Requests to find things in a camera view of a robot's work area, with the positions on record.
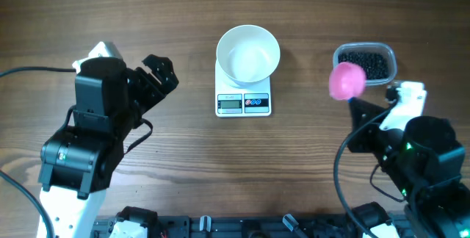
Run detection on clear plastic container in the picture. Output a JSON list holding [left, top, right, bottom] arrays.
[[333, 42, 397, 86]]

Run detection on white digital kitchen scale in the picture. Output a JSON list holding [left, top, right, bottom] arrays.
[[214, 62, 272, 118]]

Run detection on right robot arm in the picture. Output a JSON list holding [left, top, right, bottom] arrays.
[[347, 98, 469, 237]]

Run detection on white bowl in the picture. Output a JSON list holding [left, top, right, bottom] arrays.
[[216, 24, 281, 86]]

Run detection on pink scoop blue handle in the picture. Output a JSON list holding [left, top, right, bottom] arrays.
[[328, 62, 366, 101]]

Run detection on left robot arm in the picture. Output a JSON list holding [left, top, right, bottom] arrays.
[[37, 54, 179, 237]]

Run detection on black beans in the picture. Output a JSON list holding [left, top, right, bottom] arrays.
[[338, 51, 390, 80]]

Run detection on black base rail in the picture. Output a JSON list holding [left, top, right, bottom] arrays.
[[89, 206, 416, 238]]

